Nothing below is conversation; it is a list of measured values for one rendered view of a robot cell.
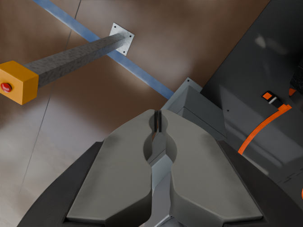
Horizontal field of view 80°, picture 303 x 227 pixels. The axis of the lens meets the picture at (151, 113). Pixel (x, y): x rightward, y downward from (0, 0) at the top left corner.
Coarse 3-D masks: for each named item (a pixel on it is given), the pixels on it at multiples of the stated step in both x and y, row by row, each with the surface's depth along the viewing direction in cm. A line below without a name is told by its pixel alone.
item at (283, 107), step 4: (268, 92) 147; (264, 96) 149; (268, 96) 148; (272, 96) 148; (276, 96) 148; (268, 100) 150; (272, 100) 147; (276, 100) 146; (272, 104) 149; (276, 104) 148; (280, 104) 146; (284, 104) 145; (280, 108) 147; (284, 108) 146
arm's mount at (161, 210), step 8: (168, 176) 101; (160, 184) 107; (168, 184) 94; (160, 192) 99; (168, 192) 88; (152, 200) 104; (160, 200) 92; (168, 200) 82; (152, 208) 97; (160, 208) 86; (168, 208) 77; (152, 216) 90; (160, 216) 81; (168, 216) 74; (144, 224) 95; (152, 224) 85; (160, 224) 81
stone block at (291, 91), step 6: (300, 66) 118; (300, 72) 115; (294, 78) 116; (300, 78) 111; (294, 84) 113; (300, 84) 108; (294, 90) 112; (300, 90) 106; (294, 96) 114; (300, 96) 105; (294, 102) 115; (300, 102) 106; (300, 108) 108
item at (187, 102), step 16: (192, 80) 160; (176, 96) 171; (192, 96) 149; (176, 112) 137; (192, 112) 129; (208, 112) 145; (208, 128) 127; (224, 128) 141; (160, 144) 120; (160, 160) 101; (160, 176) 108
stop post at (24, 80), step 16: (112, 32) 157; (128, 32) 153; (80, 48) 108; (96, 48) 117; (112, 48) 140; (128, 48) 160; (0, 64) 68; (16, 64) 72; (32, 64) 79; (48, 64) 84; (64, 64) 90; (80, 64) 106; (0, 80) 69; (16, 80) 67; (32, 80) 71; (48, 80) 85; (16, 96) 71; (32, 96) 77
